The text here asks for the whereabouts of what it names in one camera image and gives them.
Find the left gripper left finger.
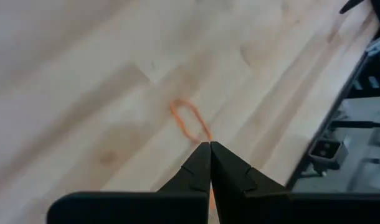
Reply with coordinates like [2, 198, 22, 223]
[46, 141, 212, 224]

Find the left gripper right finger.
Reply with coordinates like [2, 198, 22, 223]
[210, 141, 380, 224]

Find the orange rubber band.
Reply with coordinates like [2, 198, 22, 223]
[169, 98, 216, 218]

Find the grey square tube end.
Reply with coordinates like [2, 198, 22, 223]
[307, 139, 350, 171]

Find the black aluminium table frame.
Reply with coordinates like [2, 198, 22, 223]
[285, 0, 380, 192]

